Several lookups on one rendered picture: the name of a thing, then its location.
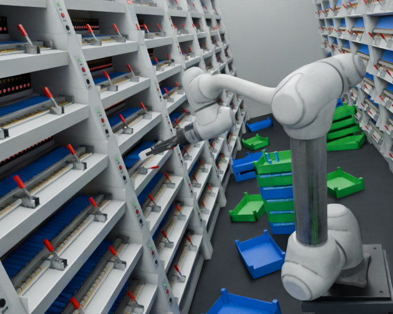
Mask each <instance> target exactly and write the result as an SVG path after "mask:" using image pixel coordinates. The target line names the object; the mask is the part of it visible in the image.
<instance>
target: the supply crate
mask: <svg viewBox="0 0 393 314"><path fill-rule="evenodd" d="M265 153H266V150H263V151H262V154H263V155H262V157H261V158H260V159H259V160H258V161H257V162H256V161H253V167H254V170H255V175H257V174H269V173H280V172H287V171H292V167H291V150H288V151H279V152H277V153H278V158H279V162H276V158H275V155H274V153H268V154H269V159H271V160H272V164H269V163H268V162H267V159H266V155H265Z"/></svg>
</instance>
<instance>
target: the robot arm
mask: <svg viewBox="0 0 393 314"><path fill-rule="evenodd" d="M365 74H366V66H365V64H364V61H363V60H362V58H361V57H360V56H359V55H356V54H338V55H335V56H332V57H329V58H326V59H322V60H318V61H316V62H313V63H311V64H308V65H305V66H303V67H301V68H299V69H298V70H295V71H294V72H293V73H291V74H289V75H288V76H287V77H286V78H284V79H283V80H282V81H281V82H280V84H279V85H278V86H277V87H276V88H269V87H264V86H261V85H258V84H255V83H252V82H249V81H246V80H243V79H240V78H237V77H234V76H231V75H225V74H218V75H213V76H212V75H210V74H206V73H204V71H203V70H202V69H200V68H198V67H192V68H190V69H188V70H186V71H185V72H184V73H183V76H182V85H183V90H184V92H185V95H186V97H187V100H188V102H189V104H190V106H191V107H192V108H193V111H194V113H195V116H196V120H195V121H193V122H191V123H189V124H187V125H185V126H184V128H182V129H180V130H177V132H176V135H175V136H173V137H171V138H169V139H167V140H165V141H163V142H161V143H159V144H157V145H156V146H154V147H151V148H149V149H147V150H144V151H142V152H140V153H139V154H138V155H139V157H140V159H141V160H143V159H145V158H148V157H150V156H152V155H157V154H159V153H162V152H164V151H166V150H170V149H172V148H173V147H176V146H178V144H181V145H182V146H183V147H185V146H188V145H190V144H193V145H194V144H196V143H199V142H201V141H203V140H207V139H212V138H215V137H217V136H220V135H222V134H224V133H225V132H227V131H228V130H230V129H231V128H232V127H233V126H234V125H235V123H236V118H235V115H234V113H233V110H232V109H231V108H229V107H221V108H220V107H219V105H218V104H217V102H216V99H215V98H216V97H217V96H218V94H219V90H220V89H225V90H229V91H231V92H233V93H236V94H238V95H241V96H243V97H245V98H248V99H250V100H252V101H255V102H258V103H260V104H263V105H267V106H271V111H272V114H273V116H274V117H275V119H276V120H277V121H278V122H279V123H280V124H282V126H283V128H284V130H285V132H286V133H287V134H288V136H290V147H291V167H292V178H293V198H294V218H295V229H296V231H294V232H293V233H292V234H291V235H290V237H289V239H288V246H287V250H286V256H285V259H284V264H283V266H282V269H281V281H282V283H283V286H284V288H285V289H286V291H287V292H288V293H289V294H290V295H291V296H293V297H294V298H296V299H298V300H307V301H310V300H314V299H316V298H319V297H320V296H322V295H324V294H325V293H326V292H327V291H328V290H329V289H330V287H331V286H332V285H333V283H340V284H346V285H355V286H358V287H366V286H367V280H366V275H367V268H368V263H369V261H370V260H371V255H370V254H368V253H362V238H361V232H360V228H359V224H358V222H357V219H356V218H355V216H354V214H353V213H352V212H351V211H350V210H349V209H348V208H346V207H345V206H343V205H341V204H328V190H327V146H326V134H327V133H328V131H329V130H330V128H331V125H332V119H333V116H334V111H335V109H336V105H337V101H338V100H339V99H340V98H341V97H342V96H343V95H344V94H345V93H347V92H348V90H350V89H352V88H354V87H355V86H356V85H358V84H359V83H360V82H361V81H362V80H363V78H364V76H365Z"/></svg>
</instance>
